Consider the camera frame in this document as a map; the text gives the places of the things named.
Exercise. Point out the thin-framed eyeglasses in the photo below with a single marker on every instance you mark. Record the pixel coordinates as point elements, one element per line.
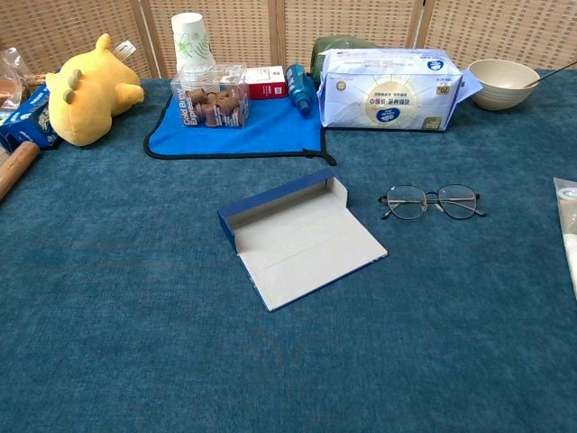
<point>405,204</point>

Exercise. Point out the blue cloth with black edge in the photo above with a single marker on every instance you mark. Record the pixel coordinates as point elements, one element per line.
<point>270,133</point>

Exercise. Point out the blue plastic bottle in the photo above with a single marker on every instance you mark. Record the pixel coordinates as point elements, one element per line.
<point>299,88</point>

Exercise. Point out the red and white small box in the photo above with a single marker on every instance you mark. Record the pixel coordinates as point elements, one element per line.
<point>266,88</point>

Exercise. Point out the clear coffee capsule box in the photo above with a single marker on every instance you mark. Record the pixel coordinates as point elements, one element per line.
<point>212,108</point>

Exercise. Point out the white blue tissue pack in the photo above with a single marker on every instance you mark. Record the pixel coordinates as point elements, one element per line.
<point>387,90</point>

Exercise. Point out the green spray bottle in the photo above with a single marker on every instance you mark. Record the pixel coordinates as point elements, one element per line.
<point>324,49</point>

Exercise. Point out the white paper cup stack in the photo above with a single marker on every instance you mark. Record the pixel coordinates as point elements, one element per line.
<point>189,40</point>

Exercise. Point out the woven bamboo folding screen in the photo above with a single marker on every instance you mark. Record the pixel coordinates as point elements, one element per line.
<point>360,18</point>

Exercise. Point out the yellow plush toy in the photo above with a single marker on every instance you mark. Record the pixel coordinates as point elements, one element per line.
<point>85,104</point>

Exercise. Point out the beige bowl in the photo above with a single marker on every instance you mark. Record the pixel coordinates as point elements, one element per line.
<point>500,97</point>

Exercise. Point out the dark blue snack box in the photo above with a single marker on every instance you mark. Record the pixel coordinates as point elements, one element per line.
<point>31,122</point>

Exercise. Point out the wooden rolling pin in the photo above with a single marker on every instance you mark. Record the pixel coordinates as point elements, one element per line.
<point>18,164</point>

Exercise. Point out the clear bag with white cloth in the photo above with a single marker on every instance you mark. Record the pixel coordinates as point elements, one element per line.
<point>569,225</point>

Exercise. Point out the small beige printed box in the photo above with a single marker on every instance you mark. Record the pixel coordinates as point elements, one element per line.
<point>36,80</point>

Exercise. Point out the bagged brown bread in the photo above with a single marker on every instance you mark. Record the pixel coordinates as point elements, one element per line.
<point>11,85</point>

